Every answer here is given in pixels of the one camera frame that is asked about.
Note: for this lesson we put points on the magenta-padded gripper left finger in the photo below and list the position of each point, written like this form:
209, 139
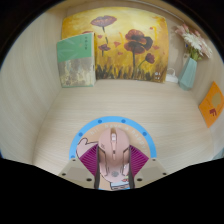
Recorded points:
88, 160

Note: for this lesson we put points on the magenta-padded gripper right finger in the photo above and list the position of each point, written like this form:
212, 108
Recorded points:
138, 160

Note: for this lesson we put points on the pink computer mouse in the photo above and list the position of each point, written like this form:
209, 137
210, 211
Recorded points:
114, 153

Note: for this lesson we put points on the round blue-rimmed cartoon mouse pad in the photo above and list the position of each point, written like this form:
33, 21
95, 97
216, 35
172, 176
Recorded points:
90, 131

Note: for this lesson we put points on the teal faceted vase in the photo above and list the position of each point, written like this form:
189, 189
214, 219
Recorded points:
187, 75

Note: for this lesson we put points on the green covered book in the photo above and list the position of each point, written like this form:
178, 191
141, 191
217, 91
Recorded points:
75, 60

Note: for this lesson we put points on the yellow poppy flower painting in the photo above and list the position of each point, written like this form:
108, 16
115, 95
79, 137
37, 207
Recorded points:
133, 43

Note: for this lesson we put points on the pink and white flower bouquet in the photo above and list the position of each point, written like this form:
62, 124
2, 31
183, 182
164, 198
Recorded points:
195, 41

